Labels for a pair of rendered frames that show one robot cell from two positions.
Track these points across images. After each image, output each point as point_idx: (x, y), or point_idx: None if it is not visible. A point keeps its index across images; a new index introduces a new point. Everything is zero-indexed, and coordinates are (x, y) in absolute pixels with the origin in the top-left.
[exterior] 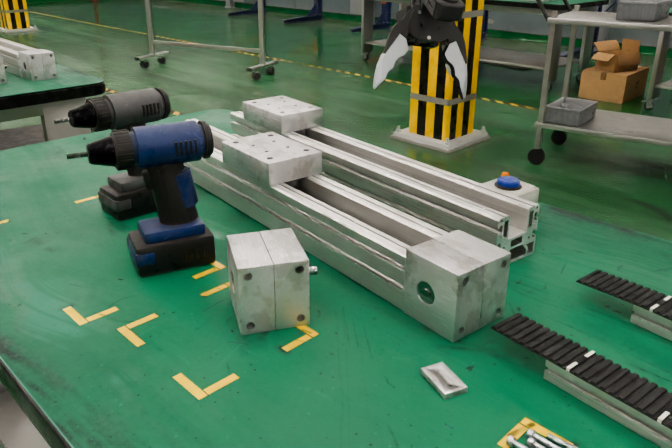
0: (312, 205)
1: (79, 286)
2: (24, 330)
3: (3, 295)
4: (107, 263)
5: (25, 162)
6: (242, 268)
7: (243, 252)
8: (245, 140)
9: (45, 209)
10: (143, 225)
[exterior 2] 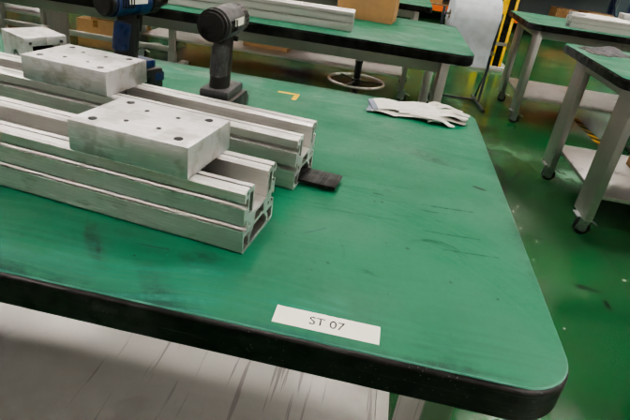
0: (17, 55)
1: (170, 77)
2: (164, 65)
3: (202, 72)
4: (174, 85)
5: (424, 143)
6: (40, 26)
7: (46, 30)
8: (122, 61)
9: (289, 108)
10: (144, 56)
